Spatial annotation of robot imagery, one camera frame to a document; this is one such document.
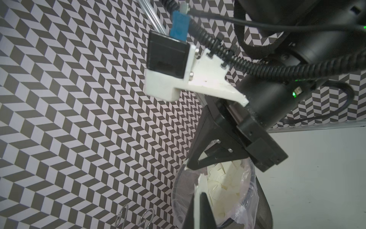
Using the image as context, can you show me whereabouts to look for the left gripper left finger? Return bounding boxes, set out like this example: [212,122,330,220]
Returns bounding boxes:
[182,194,199,229]

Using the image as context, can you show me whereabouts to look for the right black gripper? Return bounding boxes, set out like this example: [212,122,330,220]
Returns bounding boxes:
[186,75,315,172]

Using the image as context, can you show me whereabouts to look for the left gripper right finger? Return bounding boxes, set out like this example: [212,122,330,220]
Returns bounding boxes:
[199,192,217,229]

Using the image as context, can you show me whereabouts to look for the white paper receipt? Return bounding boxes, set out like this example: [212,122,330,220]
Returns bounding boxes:
[193,174,211,229]

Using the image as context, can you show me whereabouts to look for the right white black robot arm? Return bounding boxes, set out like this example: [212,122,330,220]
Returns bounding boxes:
[187,1,366,171]

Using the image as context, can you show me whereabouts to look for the clear plastic bin liner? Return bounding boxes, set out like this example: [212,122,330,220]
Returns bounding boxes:
[172,158,259,229]

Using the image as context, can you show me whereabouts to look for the black mesh trash bin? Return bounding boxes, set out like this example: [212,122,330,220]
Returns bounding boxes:
[171,165,273,229]

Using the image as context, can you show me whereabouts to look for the shredded paper pieces pile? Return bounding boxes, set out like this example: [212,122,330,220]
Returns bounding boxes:
[206,158,252,226]

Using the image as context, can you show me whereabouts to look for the pink top wire stand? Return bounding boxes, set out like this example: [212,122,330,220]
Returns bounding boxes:
[114,204,155,229]

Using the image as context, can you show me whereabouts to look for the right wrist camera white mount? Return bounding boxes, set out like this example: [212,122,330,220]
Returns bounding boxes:
[144,31,249,106]

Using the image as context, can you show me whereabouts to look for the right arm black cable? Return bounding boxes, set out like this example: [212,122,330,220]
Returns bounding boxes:
[160,0,366,127]

